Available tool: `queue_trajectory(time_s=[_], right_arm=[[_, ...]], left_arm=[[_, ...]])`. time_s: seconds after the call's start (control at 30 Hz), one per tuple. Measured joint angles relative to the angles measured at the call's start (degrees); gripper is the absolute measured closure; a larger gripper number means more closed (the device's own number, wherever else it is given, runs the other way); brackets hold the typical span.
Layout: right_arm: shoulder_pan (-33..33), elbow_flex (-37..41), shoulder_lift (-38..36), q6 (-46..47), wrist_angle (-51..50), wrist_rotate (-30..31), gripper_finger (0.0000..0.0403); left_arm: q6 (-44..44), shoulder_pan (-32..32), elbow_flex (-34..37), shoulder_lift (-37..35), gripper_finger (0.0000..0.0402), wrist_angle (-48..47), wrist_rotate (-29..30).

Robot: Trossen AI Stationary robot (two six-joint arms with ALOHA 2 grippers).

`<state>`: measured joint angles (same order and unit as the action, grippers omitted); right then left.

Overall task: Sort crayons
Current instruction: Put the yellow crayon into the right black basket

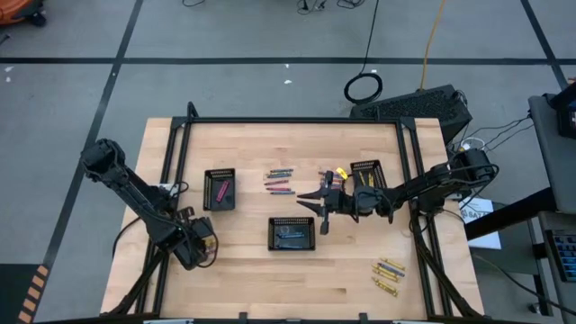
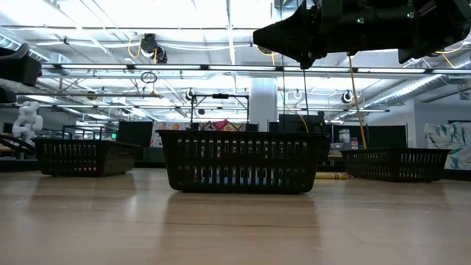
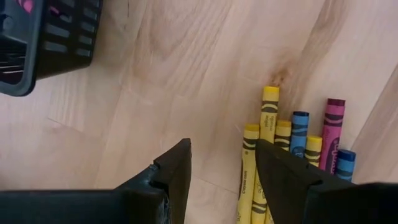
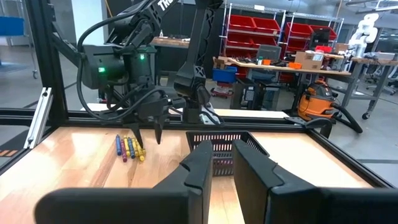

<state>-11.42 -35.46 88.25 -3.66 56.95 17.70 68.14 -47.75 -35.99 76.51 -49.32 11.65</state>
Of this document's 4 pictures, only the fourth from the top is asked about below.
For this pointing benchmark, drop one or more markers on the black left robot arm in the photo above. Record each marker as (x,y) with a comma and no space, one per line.
(199,77)

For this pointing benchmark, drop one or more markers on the black computer monitor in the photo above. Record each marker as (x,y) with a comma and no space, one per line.
(319,39)

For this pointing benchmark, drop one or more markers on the blue plastic bin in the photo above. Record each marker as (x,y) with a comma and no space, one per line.
(11,26)
(224,76)

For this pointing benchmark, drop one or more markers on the wooden table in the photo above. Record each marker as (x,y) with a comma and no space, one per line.
(169,42)

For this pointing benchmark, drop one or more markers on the black computer tower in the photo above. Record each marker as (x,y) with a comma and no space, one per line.
(248,93)

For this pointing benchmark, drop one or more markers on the white square column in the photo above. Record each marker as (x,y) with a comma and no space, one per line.
(87,18)

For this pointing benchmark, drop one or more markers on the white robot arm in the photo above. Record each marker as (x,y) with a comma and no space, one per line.
(363,31)

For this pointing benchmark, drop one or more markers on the orange small part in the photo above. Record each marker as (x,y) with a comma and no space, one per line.
(295,65)

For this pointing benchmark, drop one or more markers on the cardboard box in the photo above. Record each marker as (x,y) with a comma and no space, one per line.
(306,62)

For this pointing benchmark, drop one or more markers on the grey monitor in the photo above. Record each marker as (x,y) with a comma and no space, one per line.
(269,52)

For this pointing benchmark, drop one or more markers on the grey rolling workbench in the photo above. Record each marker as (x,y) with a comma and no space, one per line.
(373,60)

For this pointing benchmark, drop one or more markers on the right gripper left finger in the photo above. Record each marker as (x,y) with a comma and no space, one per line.
(124,205)

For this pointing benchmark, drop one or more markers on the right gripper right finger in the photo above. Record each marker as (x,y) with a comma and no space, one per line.
(311,205)

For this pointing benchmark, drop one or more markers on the red plastic storage bin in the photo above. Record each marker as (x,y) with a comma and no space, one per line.
(241,40)
(332,32)
(242,23)
(297,45)
(298,30)
(267,26)

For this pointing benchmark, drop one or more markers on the black plastic slotted basket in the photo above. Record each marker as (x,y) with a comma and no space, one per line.
(217,132)

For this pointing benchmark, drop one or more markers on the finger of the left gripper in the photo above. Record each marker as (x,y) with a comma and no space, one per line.
(136,130)
(160,127)

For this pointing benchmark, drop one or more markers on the orange shop vacuum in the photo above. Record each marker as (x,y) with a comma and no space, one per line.
(315,102)

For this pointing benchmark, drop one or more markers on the wooden workbench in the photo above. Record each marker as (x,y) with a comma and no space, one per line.
(335,72)

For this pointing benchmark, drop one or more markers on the small red bin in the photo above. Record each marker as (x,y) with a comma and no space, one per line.
(323,49)

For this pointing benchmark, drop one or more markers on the silver aluminium extrusion bar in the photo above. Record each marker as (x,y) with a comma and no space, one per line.
(38,118)

